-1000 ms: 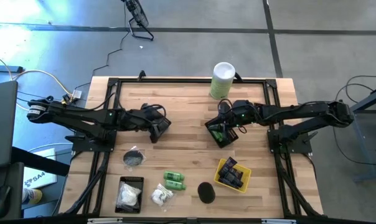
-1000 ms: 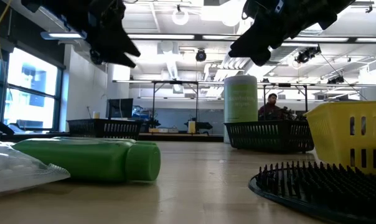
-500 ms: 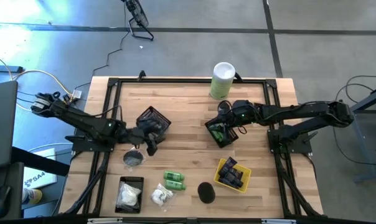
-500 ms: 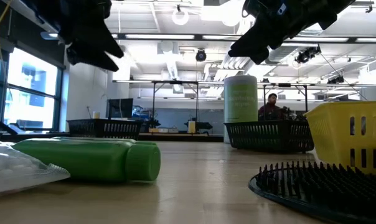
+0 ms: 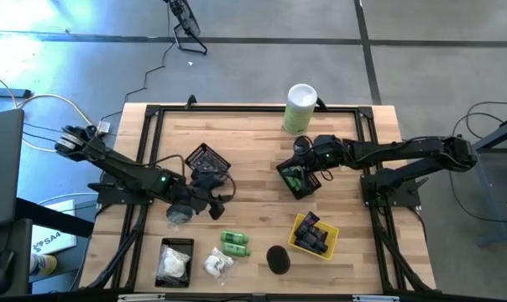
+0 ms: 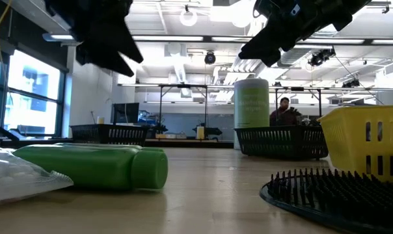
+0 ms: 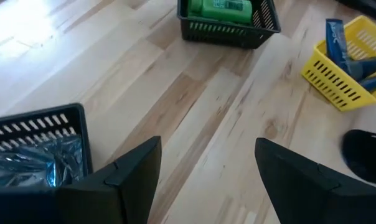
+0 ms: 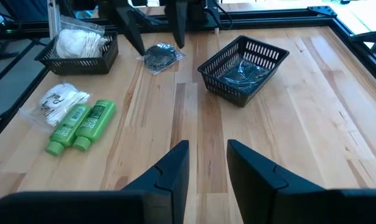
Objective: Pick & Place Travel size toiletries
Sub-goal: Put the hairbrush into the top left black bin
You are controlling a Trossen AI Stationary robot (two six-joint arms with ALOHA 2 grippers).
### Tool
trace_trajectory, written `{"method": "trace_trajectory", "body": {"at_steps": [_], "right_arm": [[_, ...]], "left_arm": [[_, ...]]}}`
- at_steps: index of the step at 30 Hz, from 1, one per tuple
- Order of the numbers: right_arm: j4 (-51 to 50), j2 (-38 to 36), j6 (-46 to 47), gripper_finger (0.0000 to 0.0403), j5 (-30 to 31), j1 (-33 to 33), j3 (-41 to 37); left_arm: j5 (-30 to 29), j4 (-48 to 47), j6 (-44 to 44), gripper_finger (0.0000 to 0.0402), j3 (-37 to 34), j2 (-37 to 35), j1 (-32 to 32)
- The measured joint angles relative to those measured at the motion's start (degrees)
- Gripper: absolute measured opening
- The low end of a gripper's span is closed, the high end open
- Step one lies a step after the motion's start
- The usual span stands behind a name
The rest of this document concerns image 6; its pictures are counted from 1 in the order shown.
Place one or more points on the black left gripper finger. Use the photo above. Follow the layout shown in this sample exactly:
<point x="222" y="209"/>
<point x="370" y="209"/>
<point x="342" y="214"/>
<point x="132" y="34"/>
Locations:
<point x="128" y="48"/>
<point x="102" y="58"/>

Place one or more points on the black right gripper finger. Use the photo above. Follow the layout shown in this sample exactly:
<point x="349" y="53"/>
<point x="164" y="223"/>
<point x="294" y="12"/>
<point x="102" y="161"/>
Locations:
<point x="265" y="45"/>
<point x="281" y="55"/>

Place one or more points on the yellow plastic basket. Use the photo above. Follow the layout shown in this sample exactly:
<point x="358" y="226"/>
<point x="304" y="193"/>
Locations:
<point x="352" y="149"/>

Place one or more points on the green travel bottle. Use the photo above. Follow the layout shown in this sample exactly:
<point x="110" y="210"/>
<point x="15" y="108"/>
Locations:
<point x="86" y="169"/>

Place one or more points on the long ceiling light bar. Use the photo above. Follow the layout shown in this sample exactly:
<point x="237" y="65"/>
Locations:
<point x="167" y="38"/>

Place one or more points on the black ceiling spotlight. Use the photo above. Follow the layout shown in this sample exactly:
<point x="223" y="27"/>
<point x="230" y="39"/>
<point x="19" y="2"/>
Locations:
<point x="210" y="58"/>

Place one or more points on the green white wipes canister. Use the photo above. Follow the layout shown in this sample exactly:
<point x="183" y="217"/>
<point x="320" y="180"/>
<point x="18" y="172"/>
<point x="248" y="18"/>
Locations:
<point x="252" y="104"/>

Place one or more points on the black computer monitor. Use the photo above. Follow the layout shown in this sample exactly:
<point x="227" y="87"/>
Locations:
<point x="126" y="113"/>

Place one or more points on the person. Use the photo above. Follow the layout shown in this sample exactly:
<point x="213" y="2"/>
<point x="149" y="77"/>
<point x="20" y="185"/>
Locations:
<point x="282" y="115"/>

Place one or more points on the yellow cup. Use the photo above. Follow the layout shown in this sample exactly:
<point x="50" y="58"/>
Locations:
<point x="101" y="120"/>

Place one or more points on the white round pendant lamp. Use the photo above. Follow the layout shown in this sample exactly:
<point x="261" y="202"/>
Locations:
<point x="188" y="18"/>

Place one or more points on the black plastic basket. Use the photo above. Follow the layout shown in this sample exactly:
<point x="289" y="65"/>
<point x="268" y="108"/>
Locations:
<point x="108" y="133"/>
<point x="281" y="143"/>

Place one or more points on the small yellow container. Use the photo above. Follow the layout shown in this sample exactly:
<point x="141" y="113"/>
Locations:
<point x="200" y="131"/>

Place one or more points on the bag of cotton balls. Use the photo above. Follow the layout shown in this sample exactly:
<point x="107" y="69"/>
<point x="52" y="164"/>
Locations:
<point x="17" y="175"/>

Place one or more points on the black metal gantry frame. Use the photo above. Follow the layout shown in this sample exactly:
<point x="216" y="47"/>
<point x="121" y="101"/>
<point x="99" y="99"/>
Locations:
<point x="297" y="88"/>
<point x="183" y="85"/>

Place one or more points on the window with dark frame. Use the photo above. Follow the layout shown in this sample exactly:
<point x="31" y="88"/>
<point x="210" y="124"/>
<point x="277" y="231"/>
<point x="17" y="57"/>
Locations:
<point x="30" y="97"/>

